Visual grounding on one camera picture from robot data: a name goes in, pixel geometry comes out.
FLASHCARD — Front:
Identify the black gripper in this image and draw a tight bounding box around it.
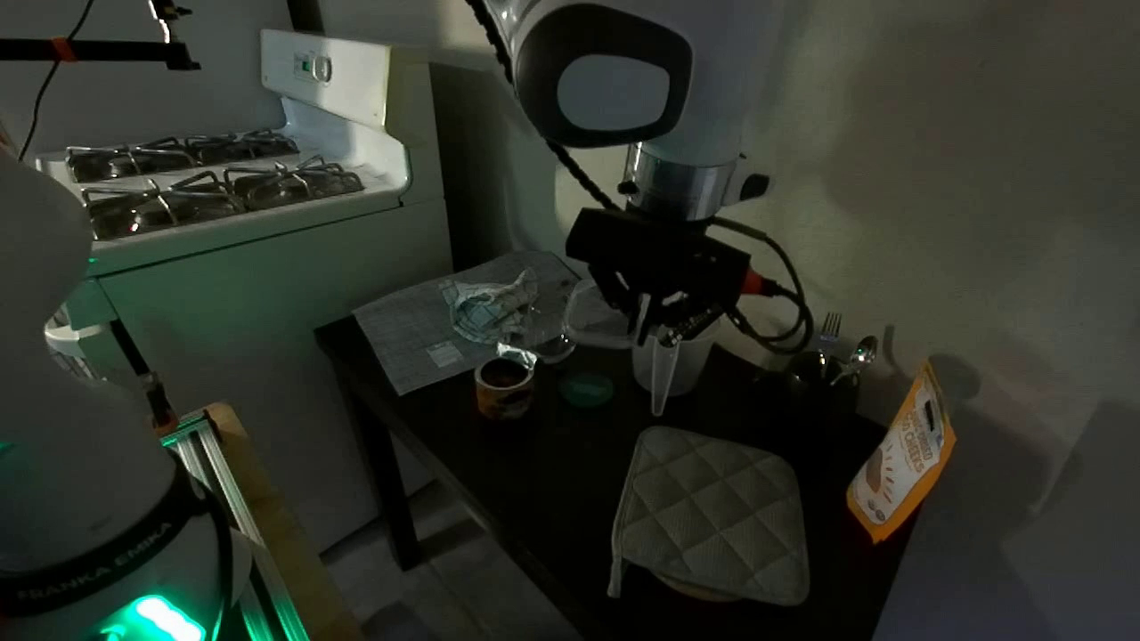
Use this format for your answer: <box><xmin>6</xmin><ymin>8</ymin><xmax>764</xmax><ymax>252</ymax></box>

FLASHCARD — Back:
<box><xmin>591</xmin><ymin>260</ymin><xmax>728</xmax><ymax>358</ymax></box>

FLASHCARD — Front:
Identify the green round lid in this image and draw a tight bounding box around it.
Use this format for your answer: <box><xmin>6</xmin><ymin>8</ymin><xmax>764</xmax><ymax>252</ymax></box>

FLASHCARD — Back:
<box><xmin>556</xmin><ymin>371</ymin><xmax>620</xmax><ymax>408</ymax></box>

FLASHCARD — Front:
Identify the clear drinking glass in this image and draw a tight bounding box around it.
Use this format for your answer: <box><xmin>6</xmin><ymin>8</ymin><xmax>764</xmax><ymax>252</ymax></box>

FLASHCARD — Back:
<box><xmin>531</xmin><ymin>294</ymin><xmax>596</xmax><ymax>365</ymax></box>

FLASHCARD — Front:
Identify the black utensil holder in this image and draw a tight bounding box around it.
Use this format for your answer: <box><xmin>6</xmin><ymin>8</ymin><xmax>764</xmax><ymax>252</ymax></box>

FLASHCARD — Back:
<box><xmin>785</xmin><ymin>314</ymin><xmax>891</xmax><ymax>405</ymax></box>

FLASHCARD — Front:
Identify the black table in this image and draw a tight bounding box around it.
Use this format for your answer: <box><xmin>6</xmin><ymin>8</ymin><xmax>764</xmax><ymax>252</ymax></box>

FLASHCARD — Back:
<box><xmin>315</xmin><ymin>309</ymin><xmax>918</xmax><ymax>641</ymax></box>

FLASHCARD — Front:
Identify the grey quilted pot holder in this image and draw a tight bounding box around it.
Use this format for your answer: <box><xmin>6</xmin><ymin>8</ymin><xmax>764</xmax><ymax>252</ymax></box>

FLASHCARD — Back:
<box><xmin>606</xmin><ymin>425</ymin><xmax>816</xmax><ymax>608</ymax></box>

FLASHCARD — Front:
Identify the white kitchen stove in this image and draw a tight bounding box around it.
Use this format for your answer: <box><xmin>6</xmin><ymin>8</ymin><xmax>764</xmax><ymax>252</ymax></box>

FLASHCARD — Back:
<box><xmin>32</xmin><ymin>28</ymin><xmax>460</xmax><ymax>563</ymax></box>

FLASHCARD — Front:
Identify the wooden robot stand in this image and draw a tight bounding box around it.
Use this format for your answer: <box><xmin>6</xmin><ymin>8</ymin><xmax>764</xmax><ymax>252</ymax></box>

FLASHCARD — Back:
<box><xmin>157</xmin><ymin>399</ymin><xmax>368</xmax><ymax>641</ymax></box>

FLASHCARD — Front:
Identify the thin black stand pole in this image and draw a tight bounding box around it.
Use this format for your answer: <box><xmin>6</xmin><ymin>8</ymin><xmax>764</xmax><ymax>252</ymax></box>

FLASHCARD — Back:
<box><xmin>102</xmin><ymin>317</ymin><xmax>183</xmax><ymax>433</ymax></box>

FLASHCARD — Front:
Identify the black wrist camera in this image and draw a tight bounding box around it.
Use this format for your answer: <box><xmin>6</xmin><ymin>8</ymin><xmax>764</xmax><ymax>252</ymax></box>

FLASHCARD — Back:
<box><xmin>562</xmin><ymin>208</ymin><xmax>757</xmax><ymax>290</ymax></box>

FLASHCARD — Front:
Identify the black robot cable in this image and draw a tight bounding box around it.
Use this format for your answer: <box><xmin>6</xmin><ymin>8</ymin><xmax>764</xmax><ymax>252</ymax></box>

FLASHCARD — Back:
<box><xmin>709</xmin><ymin>215</ymin><xmax>820</xmax><ymax>356</ymax></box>

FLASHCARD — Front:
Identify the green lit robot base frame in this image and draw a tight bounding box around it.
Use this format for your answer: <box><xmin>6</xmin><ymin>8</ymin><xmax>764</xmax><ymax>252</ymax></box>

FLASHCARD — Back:
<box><xmin>93</xmin><ymin>413</ymin><xmax>315</xmax><ymax>641</ymax></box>

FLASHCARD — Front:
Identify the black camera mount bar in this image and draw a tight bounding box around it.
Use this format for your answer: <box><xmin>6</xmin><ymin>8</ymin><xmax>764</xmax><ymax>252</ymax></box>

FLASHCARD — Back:
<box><xmin>0</xmin><ymin>0</ymin><xmax>203</xmax><ymax>75</ymax></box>

